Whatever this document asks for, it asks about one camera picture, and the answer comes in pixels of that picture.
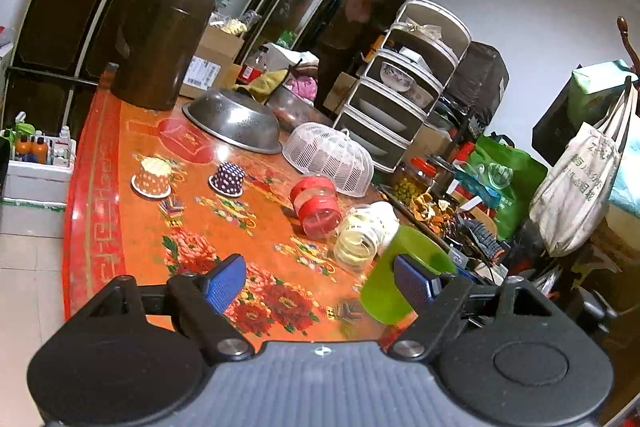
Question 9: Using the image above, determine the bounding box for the green plastic cup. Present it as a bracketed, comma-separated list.
[360, 225, 457, 325]

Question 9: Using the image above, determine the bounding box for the clear HBD cup lower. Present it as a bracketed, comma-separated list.
[332, 212, 381, 272]

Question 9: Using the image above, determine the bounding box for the red banded clear cup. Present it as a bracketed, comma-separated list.
[290, 174, 343, 241]

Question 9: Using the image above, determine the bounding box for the tray of dried orange peels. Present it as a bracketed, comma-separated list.
[380, 185, 507, 268]

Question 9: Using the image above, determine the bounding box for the navy polka dot cupcake liner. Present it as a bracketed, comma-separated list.
[207, 161, 245, 198]

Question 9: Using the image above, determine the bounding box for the glass jar red lid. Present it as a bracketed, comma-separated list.
[390, 157, 437, 206]

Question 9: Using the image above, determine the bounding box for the orange polka dot cupcake liner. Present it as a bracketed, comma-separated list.
[131, 156, 171, 199]

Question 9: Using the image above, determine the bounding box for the green shopping bag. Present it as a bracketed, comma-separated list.
[454, 133, 548, 239]

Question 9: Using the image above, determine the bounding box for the white mesh food cover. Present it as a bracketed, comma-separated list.
[282, 122, 374, 198]

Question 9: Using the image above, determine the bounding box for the steel colander bowl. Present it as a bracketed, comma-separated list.
[182, 89, 282, 155]

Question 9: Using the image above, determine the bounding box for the white canvas tote bag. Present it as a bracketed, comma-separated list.
[528, 78, 638, 257]

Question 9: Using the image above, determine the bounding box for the white tiered dish rack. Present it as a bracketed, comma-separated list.
[334, 0, 472, 173]

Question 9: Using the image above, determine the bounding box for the steel pot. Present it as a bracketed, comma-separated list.
[266, 86, 332, 133]

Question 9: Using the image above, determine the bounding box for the blue white porcelain bowl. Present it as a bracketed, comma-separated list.
[380, 61, 414, 93]

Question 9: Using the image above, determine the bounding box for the red label soda bottle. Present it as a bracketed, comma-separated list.
[236, 44, 268, 84]

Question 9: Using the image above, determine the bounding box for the cardboard box with label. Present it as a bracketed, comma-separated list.
[180, 26, 244, 98]

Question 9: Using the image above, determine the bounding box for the white foam box with bottles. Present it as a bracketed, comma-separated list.
[1, 112, 77, 208]

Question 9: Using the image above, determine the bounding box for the brown plastic pitcher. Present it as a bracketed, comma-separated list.
[111, 0, 216, 112]

